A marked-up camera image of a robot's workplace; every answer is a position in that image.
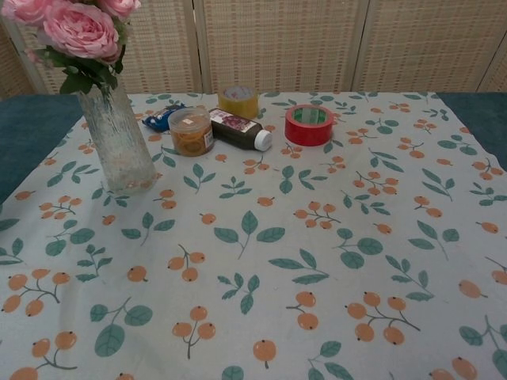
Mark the blue snack packet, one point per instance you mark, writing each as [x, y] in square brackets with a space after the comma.
[158, 117]

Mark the red tape roll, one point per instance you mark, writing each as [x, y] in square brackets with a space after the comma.
[309, 128]

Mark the pink artificial rose bouquet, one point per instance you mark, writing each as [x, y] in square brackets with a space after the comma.
[79, 35]

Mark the transparent glass vase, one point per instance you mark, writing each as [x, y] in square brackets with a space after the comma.
[119, 138]

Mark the dark bottle with white cap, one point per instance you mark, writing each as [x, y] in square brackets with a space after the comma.
[237, 128]

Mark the woven folding screen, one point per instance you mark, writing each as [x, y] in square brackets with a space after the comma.
[277, 43]

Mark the yellow tape roll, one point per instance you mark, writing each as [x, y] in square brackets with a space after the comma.
[239, 103]

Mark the clear jar of rubber bands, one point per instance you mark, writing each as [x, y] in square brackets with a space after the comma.
[191, 134]

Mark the fruit print tablecloth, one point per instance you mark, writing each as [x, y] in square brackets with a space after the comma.
[253, 245]

